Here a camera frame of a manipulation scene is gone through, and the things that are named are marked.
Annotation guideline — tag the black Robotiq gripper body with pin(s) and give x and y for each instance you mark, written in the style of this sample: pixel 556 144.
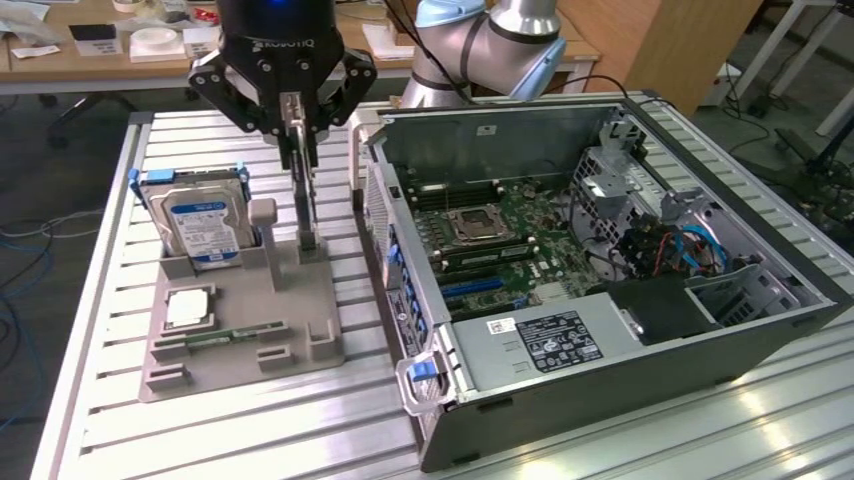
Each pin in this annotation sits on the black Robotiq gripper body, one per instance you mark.
pixel 280 45

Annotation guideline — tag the green graphics card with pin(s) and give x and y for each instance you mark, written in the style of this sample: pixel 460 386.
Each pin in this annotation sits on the green graphics card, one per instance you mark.
pixel 304 200

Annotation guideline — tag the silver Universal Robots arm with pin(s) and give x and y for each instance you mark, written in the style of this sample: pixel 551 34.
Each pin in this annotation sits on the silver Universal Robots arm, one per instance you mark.
pixel 453 55

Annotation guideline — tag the white paper stack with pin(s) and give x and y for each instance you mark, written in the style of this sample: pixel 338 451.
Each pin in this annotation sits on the white paper stack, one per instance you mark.
pixel 383 42

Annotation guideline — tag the plain white box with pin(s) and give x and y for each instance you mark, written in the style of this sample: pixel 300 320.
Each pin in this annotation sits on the plain white box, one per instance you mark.
pixel 200 42

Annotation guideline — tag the red packet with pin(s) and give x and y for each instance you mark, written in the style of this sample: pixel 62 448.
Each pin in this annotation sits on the red packet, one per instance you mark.
pixel 205 16

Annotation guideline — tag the white round container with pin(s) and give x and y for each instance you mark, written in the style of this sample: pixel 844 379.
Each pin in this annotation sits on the white round container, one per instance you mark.
pixel 156 45

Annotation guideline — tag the brown cardboard box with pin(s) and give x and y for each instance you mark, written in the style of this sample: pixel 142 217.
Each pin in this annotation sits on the brown cardboard box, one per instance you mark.
pixel 400 15

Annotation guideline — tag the dark grey small object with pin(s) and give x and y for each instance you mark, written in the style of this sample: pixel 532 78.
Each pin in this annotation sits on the dark grey small object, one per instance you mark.
pixel 174 17

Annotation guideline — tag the wooden desk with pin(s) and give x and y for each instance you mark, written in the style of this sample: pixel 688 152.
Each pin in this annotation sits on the wooden desk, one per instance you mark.
pixel 100 70

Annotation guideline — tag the white box with black lid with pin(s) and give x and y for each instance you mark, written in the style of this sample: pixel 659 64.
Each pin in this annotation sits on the white box with black lid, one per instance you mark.
pixel 94 40

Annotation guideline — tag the beige tape roll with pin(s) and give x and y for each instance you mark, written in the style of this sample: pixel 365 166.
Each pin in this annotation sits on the beige tape roll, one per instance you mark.
pixel 126 5

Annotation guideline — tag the hard disk with blue label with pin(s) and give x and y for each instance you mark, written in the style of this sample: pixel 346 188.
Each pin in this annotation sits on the hard disk with blue label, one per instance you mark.
pixel 200 235

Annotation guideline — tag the white paper card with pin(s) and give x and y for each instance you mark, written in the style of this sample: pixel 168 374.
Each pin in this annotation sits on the white paper card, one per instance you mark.
pixel 34 51

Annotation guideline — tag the CPU socket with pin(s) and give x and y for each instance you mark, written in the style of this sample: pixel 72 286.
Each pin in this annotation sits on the CPU socket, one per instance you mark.
pixel 476 225

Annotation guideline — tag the clear plastic bag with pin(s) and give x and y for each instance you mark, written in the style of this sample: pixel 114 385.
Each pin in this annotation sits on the clear plastic bag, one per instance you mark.
pixel 26 20

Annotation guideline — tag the black RAM stick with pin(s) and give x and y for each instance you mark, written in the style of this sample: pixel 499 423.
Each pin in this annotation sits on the black RAM stick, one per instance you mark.
pixel 487 255

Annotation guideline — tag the silver CPU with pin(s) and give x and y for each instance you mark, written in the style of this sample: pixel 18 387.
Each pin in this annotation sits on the silver CPU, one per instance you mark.
pixel 186 309

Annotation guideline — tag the blue expansion slot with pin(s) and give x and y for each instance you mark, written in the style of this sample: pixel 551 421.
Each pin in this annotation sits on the blue expansion slot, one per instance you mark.
pixel 469 287

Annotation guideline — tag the perforated metal drive cage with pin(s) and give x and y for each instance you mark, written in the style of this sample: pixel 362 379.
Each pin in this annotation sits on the perforated metal drive cage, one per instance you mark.
pixel 613 200

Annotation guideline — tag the green motherboard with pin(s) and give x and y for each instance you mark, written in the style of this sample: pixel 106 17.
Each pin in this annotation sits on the green motherboard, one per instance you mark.
pixel 527 280

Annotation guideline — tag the wooden cabinet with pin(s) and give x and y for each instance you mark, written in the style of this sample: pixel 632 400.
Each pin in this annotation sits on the wooden cabinet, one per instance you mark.
pixel 667 50

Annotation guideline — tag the green RAM stick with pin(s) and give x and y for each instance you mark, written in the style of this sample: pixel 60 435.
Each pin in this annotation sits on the green RAM stick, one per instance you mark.
pixel 213 340

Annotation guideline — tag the small silver chipset heatsink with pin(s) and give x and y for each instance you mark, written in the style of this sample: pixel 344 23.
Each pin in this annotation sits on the small silver chipset heatsink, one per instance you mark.
pixel 553 294

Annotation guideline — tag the grey parts rack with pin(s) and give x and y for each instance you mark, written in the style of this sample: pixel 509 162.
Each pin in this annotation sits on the grey parts rack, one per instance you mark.
pixel 246 370

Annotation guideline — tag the blue case latch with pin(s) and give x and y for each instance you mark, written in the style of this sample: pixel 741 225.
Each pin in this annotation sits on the blue case latch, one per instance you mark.
pixel 420 372

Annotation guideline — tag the grey power supply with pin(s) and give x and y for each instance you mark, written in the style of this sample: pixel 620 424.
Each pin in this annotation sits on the grey power supply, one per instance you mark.
pixel 493 360

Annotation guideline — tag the black fan shroud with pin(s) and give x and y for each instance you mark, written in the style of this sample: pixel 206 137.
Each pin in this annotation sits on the black fan shroud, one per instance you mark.
pixel 660 310

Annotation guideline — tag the black floor stand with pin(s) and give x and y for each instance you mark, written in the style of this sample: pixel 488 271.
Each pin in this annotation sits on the black floor stand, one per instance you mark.
pixel 820 165

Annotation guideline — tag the grey metal disk bay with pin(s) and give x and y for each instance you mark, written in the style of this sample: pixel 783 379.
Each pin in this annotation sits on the grey metal disk bay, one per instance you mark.
pixel 747 295

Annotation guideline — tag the open black PC case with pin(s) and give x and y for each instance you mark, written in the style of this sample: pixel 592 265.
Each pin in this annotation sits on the open black PC case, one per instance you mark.
pixel 600 400

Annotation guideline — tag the white table frame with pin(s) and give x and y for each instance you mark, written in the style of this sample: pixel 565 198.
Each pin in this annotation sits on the white table frame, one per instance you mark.
pixel 803 52

